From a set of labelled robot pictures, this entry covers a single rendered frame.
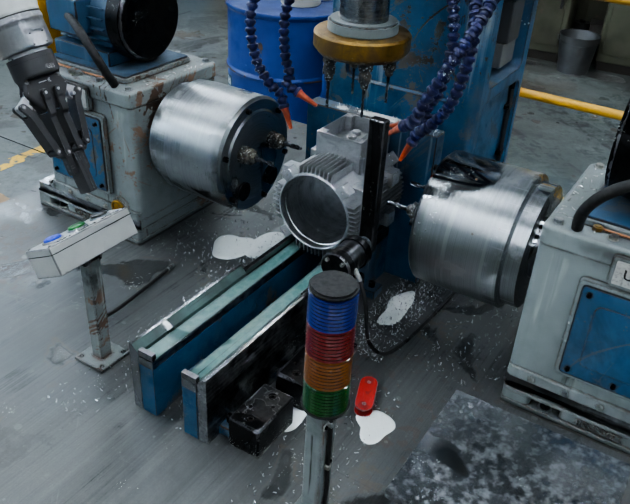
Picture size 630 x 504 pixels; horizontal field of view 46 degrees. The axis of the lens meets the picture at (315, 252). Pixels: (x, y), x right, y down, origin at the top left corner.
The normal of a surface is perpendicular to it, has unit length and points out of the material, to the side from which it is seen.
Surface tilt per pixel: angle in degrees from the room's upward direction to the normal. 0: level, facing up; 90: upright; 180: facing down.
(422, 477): 0
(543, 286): 90
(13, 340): 0
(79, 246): 64
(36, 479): 0
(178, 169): 100
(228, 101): 17
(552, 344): 90
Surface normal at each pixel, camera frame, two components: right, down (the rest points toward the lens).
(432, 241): -0.52, 0.28
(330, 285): 0.05, -0.85
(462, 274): -0.53, 0.61
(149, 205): 0.84, 0.32
